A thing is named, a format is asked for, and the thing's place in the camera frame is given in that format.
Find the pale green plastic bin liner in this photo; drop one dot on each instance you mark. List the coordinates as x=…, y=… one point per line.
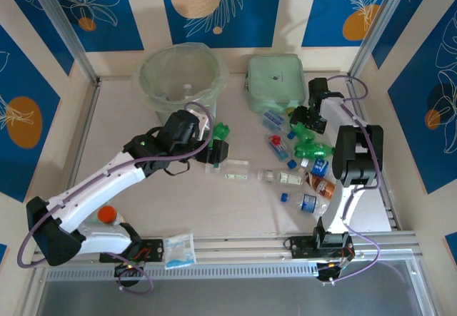
x=178, y=62

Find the white blue wipes packet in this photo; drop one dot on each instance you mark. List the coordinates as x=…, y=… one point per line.
x=180, y=250

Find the clear bottle white cap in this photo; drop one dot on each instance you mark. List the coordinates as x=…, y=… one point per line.
x=188, y=90

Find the orange cap bottle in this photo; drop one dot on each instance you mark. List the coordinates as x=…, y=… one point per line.
x=106, y=214

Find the clear bottle white green label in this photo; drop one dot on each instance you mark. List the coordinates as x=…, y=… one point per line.
x=285, y=178

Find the Fiji bottle red flower label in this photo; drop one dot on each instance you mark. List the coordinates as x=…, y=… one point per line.
x=278, y=146

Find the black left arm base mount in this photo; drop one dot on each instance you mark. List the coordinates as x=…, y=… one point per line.
x=153, y=250

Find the clear bottle light blue label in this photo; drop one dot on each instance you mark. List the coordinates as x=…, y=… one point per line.
x=273, y=120

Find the mint green zip pouch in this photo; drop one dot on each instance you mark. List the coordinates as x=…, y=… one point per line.
x=275, y=80

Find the blue label bottle white cap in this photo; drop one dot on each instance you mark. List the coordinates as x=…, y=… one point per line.
x=319, y=168

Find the small green plastic bottle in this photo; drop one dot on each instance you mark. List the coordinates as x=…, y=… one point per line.
x=221, y=130

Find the green bottle blue cap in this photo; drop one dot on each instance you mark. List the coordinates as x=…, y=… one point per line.
x=305, y=134

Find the clear bottle blue cap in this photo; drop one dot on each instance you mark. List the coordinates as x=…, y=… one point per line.
x=307, y=202

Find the green Sprite plastic bottle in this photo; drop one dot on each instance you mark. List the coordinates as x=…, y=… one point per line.
x=314, y=150

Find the aluminium front rail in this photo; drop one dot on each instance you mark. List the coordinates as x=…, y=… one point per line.
x=242, y=248

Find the brown Nescafe coffee bottle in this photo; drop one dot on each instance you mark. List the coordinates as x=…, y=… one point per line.
x=323, y=187

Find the aluminium frame post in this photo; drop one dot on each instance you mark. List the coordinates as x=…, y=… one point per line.
x=64, y=27
x=378, y=27

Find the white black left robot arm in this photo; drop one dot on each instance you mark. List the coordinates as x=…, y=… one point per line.
x=89, y=187

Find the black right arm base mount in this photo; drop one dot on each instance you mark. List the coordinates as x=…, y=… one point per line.
x=303, y=246

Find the clear square plastic bottle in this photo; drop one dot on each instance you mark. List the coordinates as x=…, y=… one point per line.
x=235, y=169

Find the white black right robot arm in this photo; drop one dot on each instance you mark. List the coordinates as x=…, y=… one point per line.
x=357, y=152

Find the aluminium side rail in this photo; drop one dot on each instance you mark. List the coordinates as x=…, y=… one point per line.
x=85, y=127
x=387, y=202

